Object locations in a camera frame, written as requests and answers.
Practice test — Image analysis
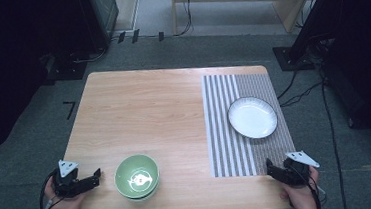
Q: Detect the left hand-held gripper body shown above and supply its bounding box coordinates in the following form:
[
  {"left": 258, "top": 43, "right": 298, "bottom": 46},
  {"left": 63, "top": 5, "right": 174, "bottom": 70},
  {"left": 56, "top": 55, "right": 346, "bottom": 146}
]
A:
[{"left": 51, "top": 157, "right": 95, "bottom": 200}]

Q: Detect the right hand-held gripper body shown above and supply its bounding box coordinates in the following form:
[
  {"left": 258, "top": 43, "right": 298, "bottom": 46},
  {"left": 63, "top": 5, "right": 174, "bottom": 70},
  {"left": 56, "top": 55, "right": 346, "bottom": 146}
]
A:
[{"left": 272, "top": 149, "right": 322, "bottom": 190}]

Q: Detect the person's right hand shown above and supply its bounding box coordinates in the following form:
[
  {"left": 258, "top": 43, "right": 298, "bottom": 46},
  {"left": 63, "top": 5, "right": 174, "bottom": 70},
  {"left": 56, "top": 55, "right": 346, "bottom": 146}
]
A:
[{"left": 277, "top": 165, "right": 323, "bottom": 209}]

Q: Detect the person's left hand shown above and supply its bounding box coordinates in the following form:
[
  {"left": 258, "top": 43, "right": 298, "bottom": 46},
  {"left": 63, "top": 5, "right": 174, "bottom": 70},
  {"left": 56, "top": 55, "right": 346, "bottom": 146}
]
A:
[{"left": 43, "top": 174, "right": 88, "bottom": 209}]

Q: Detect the green bowl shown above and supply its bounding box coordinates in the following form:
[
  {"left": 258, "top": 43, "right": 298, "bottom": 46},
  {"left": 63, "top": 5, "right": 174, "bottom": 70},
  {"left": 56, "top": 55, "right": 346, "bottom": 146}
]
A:
[{"left": 111, "top": 152, "right": 163, "bottom": 204}]

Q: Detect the white plate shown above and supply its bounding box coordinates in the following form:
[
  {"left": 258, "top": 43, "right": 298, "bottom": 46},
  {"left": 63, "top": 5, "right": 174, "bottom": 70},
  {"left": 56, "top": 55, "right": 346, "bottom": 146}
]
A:
[{"left": 225, "top": 93, "right": 280, "bottom": 142}]

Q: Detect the striped grey placemat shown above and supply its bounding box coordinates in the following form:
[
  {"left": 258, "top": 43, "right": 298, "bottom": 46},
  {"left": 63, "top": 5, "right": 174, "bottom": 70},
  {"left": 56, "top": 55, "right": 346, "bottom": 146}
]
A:
[{"left": 199, "top": 68, "right": 299, "bottom": 180}]

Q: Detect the black tape corner mark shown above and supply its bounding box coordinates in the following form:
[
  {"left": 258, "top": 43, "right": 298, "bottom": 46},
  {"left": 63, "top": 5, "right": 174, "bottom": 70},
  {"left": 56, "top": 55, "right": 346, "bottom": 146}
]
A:
[{"left": 62, "top": 99, "right": 78, "bottom": 121}]

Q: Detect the dark curtain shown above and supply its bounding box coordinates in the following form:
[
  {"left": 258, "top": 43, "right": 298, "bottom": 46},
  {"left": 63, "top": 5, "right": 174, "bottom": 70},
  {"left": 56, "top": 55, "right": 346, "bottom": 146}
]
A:
[
  {"left": 294, "top": 0, "right": 371, "bottom": 166},
  {"left": 0, "top": 0, "right": 105, "bottom": 162}
]

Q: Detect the dark cabinet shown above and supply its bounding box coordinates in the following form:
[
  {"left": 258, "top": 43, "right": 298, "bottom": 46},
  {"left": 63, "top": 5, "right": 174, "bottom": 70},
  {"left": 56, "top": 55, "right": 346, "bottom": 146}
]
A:
[{"left": 76, "top": 0, "right": 123, "bottom": 57}]

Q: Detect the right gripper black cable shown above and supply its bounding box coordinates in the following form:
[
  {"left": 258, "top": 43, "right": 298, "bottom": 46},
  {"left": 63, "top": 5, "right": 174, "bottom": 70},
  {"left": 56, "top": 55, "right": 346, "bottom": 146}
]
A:
[{"left": 298, "top": 164, "right": 329, "bottom": 209}]

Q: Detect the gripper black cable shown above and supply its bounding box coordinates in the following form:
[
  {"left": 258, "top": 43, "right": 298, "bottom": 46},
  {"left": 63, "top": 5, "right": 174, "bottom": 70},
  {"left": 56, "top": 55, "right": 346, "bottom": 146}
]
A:
[
  {"left": 36, "top": 170, "right": 62, "bottom": 209},
  {"left": 298, "top": 164, "right": 329, "bottom": 209}
]

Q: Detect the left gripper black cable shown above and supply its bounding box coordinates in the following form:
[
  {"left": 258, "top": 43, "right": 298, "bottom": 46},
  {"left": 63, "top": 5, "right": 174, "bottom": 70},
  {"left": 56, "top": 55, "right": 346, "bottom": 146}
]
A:
[{"left": 36, "top": 170, "right": 62, "bottom": 209}]

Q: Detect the long black floor cable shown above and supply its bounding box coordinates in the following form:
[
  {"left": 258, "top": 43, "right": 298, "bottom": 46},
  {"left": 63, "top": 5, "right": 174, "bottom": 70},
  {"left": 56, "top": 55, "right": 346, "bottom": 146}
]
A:
[{"left": 318, "top": 68, "right": 349, "bottom": 209}]

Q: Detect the black stand base plate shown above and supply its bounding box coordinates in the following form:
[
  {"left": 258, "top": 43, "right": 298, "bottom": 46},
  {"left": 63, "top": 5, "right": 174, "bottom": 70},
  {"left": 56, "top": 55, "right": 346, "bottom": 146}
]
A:
[
  {"left": 45, "top": 57, "right": 89, "bottom": 83},
  {"left": 271, "top": 42, "right": 317, "bottom": 73}
]

